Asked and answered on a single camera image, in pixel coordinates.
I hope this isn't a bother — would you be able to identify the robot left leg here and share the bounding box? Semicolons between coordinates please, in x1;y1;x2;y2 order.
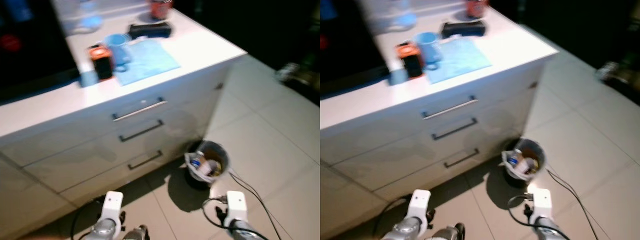
432;222;466;240
122;225;151;240

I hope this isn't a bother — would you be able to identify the white plastic bag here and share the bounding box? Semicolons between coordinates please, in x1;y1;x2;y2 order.
185;151;216;181
502;149;533;178

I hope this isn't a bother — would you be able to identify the grey waste bin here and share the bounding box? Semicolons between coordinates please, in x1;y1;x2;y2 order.
501;137;547;187
184;140;231;188

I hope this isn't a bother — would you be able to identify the white drawer cabinet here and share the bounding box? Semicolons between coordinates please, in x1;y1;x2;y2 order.
0;0;249;240
320;0;560;240

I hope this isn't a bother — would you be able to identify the orange and black can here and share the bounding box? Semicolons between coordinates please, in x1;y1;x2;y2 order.
88;44;115;82
396;41;425;80

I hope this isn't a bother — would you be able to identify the dark metal object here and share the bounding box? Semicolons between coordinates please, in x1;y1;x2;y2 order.
595;60;640;93
274;61;321;106

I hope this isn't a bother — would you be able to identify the light blue cloth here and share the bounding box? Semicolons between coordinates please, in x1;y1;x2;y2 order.
116;39;182;87
427;37;493;85

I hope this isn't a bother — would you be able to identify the light blue mug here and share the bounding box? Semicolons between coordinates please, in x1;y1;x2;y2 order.
102;33;133;73
414;31;443;71

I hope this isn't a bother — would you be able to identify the black oblong case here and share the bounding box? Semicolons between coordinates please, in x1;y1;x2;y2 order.
440;20;487;40
127;22;172;41

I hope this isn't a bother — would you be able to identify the clear glass jar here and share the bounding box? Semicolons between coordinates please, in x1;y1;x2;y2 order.
65;0;103;35

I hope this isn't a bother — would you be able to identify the red can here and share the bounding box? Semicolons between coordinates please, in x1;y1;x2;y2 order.
149;0;174;21
465;0;490;20

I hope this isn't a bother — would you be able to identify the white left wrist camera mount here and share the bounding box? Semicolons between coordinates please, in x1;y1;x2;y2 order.
411;189;432;221
102;191;124;222

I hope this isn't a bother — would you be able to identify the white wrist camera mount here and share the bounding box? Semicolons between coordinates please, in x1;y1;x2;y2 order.
223;191;248;226
411;189;432;221
531;188;552;221
102;191;124;222

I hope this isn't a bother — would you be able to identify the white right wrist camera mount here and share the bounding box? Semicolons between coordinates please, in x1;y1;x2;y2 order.
223;191;248;226
531;188;552;221

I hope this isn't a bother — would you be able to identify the thin black floor cable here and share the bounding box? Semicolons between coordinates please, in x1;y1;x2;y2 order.
546;169;600;240
227;169;285;240

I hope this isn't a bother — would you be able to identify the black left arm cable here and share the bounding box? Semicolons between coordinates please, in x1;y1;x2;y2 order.
372;197;416;240
70;197;106;240

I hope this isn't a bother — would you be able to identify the black drawer handle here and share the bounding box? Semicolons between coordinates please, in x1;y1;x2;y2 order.
431;117;478;141
118;119;165;143
127;150;164;171
443;148;480;169

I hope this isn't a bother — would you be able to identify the silver drawer handle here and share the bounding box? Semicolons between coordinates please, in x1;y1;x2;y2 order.
421;96;479;121
112;99;168;122

